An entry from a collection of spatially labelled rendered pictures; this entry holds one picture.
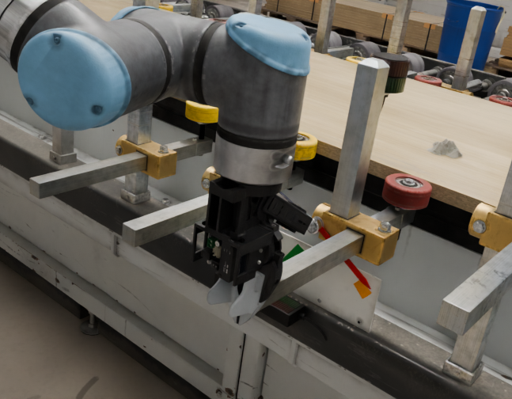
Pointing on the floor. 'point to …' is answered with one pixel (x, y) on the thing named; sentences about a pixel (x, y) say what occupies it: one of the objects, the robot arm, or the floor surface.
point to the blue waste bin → (457, 15)
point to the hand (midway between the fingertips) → (244, 313)
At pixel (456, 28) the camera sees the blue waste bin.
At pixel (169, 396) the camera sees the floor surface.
